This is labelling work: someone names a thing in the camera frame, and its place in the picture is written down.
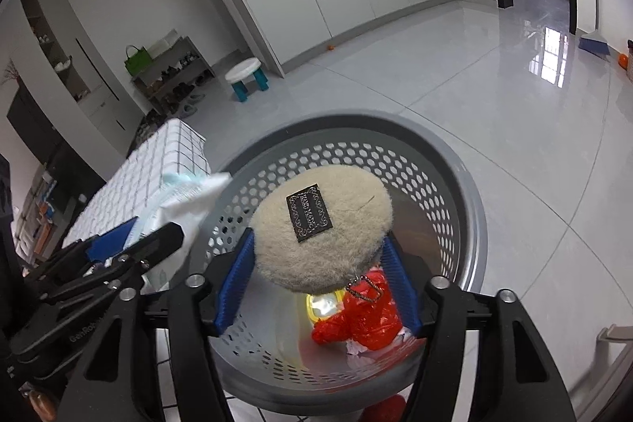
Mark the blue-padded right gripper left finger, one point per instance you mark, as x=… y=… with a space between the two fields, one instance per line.
x=203 y=306

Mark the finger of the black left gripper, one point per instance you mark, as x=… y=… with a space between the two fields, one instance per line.
x=141 y=257

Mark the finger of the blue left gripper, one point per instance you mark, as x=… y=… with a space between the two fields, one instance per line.
x=111 y=241

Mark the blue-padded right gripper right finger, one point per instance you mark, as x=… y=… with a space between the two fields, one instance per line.
x=434 y=310

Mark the white teal plastic wrapper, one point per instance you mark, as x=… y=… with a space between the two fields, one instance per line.
x=185 y=200

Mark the beige fluffy round pouch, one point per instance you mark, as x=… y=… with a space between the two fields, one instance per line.
x=322 y=230

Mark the red crumpled plastic bag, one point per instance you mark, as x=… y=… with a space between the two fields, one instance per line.
x=369 y=317

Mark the red object at bottom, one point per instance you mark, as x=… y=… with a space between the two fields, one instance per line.
x=389 y=410

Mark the white black-grid tablecloth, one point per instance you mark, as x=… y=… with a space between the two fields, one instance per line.
x=174 y=147

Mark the yellow-rimmed square lid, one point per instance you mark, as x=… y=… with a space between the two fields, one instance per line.
x=320 y=307

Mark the grey shoe rack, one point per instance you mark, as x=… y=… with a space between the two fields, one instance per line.
x=173 y=76

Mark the green handbag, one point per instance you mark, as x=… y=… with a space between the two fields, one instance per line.
x=137 y=59

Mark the white stool with teal legs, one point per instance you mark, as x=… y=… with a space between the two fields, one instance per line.
x=237 y=76

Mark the orange toy near wall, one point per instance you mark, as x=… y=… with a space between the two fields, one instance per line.
x=623 y=60

